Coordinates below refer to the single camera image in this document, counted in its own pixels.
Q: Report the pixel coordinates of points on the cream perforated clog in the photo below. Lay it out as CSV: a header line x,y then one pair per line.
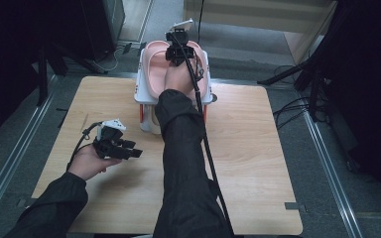
x,y
153,122

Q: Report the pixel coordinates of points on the white two-tier shoe rack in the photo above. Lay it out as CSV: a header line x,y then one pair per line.
x,y
144,95

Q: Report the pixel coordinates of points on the black metal stand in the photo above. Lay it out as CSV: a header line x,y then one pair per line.
x,y
42,76

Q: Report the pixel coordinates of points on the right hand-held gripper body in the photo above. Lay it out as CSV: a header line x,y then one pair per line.
x,y
179,49

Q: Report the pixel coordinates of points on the black round table grommet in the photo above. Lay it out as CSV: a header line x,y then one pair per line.
x,y
214,98

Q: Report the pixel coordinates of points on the black tape strip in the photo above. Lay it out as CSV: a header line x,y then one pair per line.
x,y
63,115

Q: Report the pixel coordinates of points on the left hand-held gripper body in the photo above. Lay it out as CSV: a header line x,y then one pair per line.
x,y
109,142

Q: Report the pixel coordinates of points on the black tripod stand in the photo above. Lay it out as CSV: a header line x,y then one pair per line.
x,y
312,76

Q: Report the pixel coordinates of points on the person's right hand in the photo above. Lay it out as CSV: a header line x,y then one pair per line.
x,y
178,79

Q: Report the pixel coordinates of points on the grey tape strip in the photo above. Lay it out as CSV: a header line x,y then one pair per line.
x,y
25,202
292,206

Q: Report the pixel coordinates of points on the black cabinet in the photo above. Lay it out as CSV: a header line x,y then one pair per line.
x,y
104,26

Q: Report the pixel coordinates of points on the person's left hand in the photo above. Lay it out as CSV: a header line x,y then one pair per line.
x,y
89,163

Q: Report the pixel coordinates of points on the light wooden cabinet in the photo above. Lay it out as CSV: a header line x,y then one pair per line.
x,y
264,15

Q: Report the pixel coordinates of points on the pink slide slipper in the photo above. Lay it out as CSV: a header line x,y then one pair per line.
x,y
157,69
202,86

